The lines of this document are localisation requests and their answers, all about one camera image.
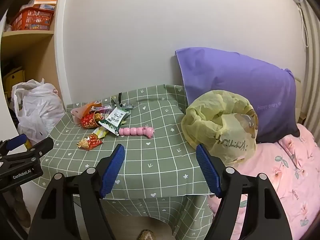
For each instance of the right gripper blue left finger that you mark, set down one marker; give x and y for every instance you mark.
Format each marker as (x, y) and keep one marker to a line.
(109, 169)

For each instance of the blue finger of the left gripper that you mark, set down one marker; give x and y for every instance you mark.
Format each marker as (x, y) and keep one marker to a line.
(15, 142)
(41, 148)

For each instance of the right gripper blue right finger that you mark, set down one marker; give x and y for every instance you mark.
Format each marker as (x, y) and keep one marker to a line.
(211, 168)

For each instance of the red yellow snack wrapper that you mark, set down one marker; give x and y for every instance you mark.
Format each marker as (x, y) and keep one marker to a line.
(89, 142)

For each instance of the orange snack bag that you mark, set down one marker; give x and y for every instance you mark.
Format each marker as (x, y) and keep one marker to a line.
(78, 113)

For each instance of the green white milk carton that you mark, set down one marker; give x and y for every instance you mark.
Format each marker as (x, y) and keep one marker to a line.
(114, 120)

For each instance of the red gold paper cup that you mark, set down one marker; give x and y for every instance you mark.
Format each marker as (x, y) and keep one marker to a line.
(91, 120)

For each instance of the colourful pink snack bag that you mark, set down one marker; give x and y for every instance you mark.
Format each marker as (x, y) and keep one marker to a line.
(102, 109)

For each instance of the yellow-lined trash bin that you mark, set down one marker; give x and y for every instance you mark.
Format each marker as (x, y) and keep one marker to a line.
(225, 123)

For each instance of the white plastic bag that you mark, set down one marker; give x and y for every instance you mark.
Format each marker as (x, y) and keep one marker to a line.
(38, 108)

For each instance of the green checkered tablecloth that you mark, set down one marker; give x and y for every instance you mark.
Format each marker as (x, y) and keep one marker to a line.
(160, 176)

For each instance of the pink caterpillar toy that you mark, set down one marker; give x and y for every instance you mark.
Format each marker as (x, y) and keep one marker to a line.
(137, 131)

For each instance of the yellow cardboard box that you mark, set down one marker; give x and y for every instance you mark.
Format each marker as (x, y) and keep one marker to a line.
(14, 77)

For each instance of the pink floral bed sheet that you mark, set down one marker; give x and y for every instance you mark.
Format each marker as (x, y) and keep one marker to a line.
(292, 166)

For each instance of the wooden shelf unit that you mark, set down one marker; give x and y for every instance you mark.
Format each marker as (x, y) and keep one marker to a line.
(33, 50)

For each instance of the purple pillow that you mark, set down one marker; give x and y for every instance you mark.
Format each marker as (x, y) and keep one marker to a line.
(270, 89)

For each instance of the red plastic basket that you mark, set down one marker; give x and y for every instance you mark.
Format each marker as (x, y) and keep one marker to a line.
(32, 19)

